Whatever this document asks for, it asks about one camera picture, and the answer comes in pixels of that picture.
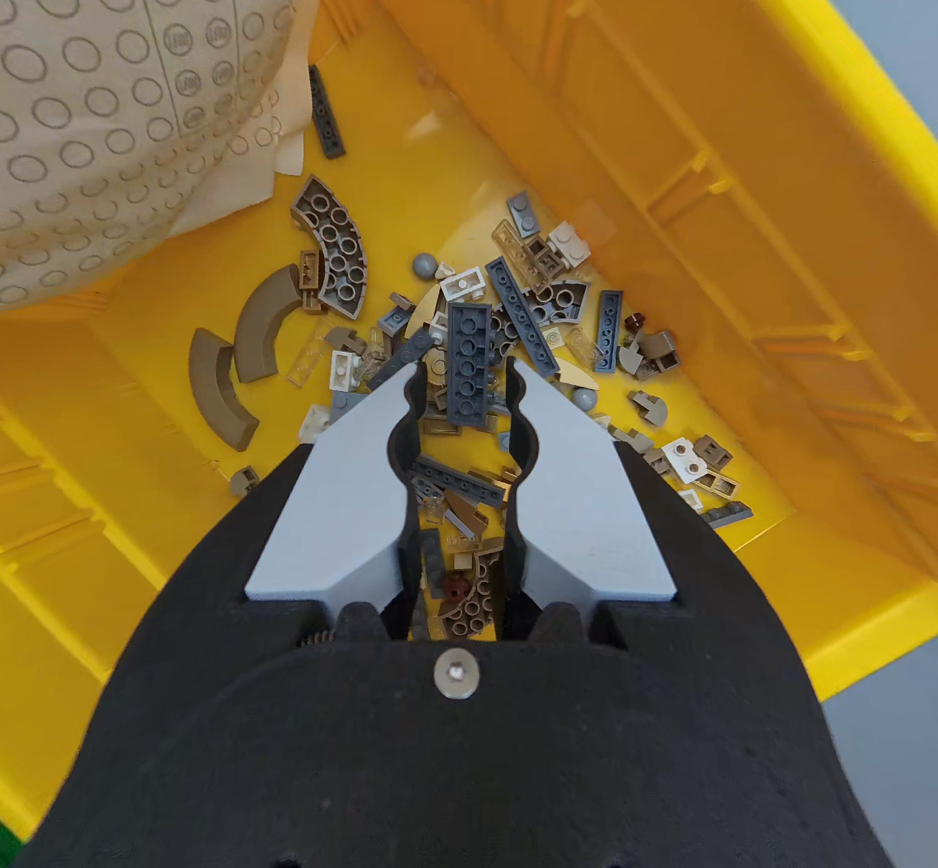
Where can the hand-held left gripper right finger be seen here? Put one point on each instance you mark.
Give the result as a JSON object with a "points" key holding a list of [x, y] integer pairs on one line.
{"points": [[586, 516]]}

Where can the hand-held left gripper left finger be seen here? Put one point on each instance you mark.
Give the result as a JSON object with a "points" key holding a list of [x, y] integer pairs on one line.
{"points": [[337, 516]]}

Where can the dark grey wide plate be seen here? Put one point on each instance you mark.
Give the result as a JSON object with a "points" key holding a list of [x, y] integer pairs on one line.
{"points": [[473, 362]]}

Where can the pile of small bricks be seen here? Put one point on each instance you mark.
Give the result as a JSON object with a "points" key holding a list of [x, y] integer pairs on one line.
{"points": [[337, 252]]}

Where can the yellow plastic bin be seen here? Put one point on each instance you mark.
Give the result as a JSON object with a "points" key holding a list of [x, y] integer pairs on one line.
{"points": [[659, 113]]}

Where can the printed paper bag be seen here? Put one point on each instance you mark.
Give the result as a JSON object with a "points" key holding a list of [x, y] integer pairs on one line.
{"points": [[110, 77]]}

